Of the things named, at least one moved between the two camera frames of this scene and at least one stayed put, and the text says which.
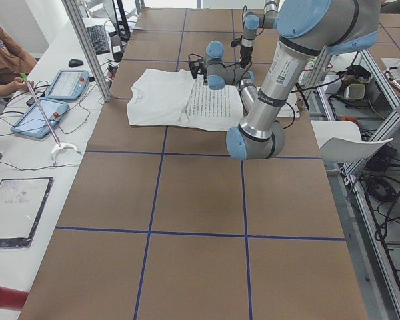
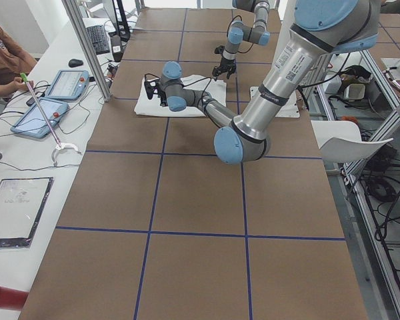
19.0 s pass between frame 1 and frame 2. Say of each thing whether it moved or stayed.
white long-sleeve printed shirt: moved
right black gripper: moved
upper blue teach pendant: stayed
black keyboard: stayed
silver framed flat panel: stayed
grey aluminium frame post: stayed
